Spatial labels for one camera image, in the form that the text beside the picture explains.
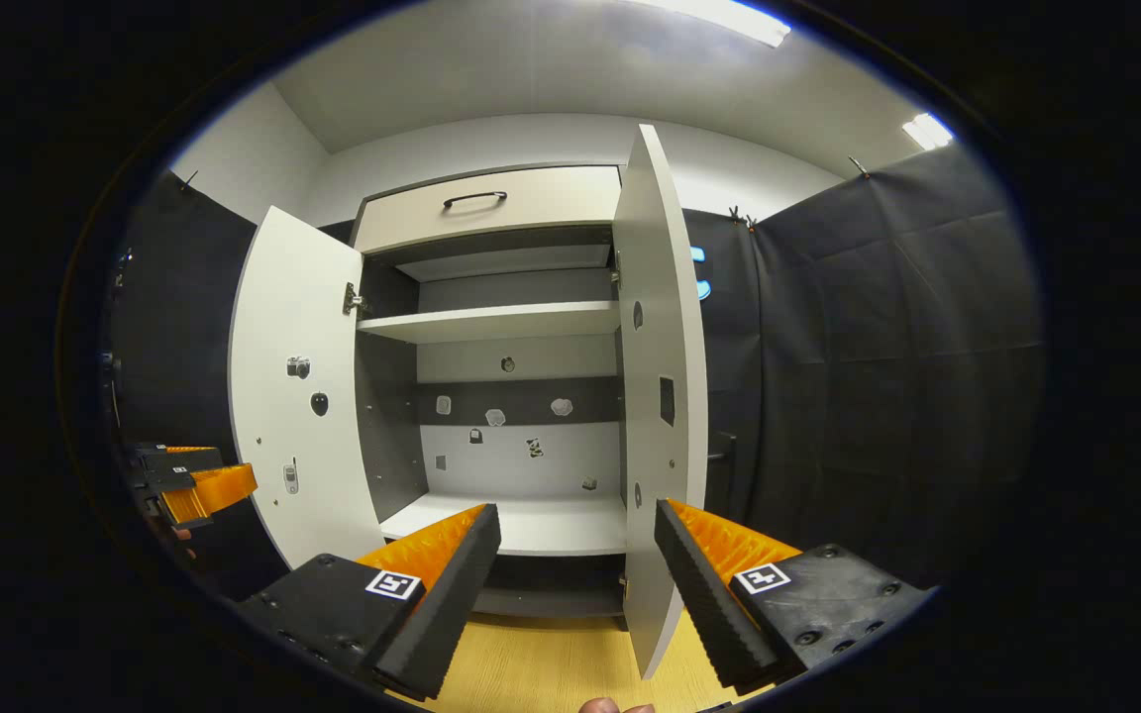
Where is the black backdrop cloth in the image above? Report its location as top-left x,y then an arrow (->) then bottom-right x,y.
105,144 -> 1045,595

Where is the beige double-door shoe cabinet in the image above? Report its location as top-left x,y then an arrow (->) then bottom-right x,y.
351,163 -> 631,620

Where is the short ceiling light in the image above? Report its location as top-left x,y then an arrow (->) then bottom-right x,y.
902,112 -> 956,152

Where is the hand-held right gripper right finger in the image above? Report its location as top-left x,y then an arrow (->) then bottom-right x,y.
654,498 -> 933,694

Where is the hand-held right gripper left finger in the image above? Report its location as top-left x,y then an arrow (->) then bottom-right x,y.
239,502 -> 503,702

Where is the cabinet door with headphone sticker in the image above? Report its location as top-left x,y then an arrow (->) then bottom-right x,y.
612,124 -> 740,681

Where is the cabinet door with camera sticker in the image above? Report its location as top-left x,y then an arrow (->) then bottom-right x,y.
228,205 -> 388,570

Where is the long ceiling light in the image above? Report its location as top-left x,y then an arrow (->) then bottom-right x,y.
630,0 -> 791,49

